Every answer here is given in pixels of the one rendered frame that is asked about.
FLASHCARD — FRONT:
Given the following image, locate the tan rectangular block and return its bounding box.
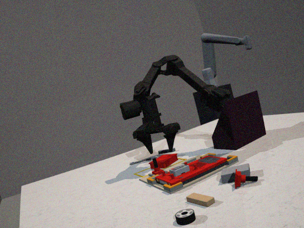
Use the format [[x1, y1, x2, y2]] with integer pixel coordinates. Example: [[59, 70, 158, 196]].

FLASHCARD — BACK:
[[186, 193, 215, 207]]

